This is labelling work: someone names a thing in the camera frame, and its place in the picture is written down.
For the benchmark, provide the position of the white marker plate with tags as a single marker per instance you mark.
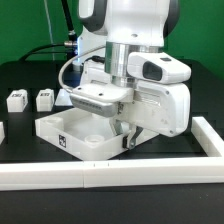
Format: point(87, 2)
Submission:
point(63, 98)

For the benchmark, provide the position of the black cable horizontal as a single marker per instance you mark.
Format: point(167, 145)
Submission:
point(50, 49)

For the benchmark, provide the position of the black cable thick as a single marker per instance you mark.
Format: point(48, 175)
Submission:
point(71, 31)

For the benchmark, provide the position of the white square table top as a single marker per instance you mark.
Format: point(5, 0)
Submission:
point(82, 134)

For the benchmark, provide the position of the white U-shaped obstacle fence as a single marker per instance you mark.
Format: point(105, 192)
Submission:
point(53, 175)

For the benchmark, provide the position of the white block at left edge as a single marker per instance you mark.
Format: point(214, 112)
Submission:
point(2, 133)

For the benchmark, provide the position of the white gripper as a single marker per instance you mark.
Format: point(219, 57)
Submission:
point(160, 108)

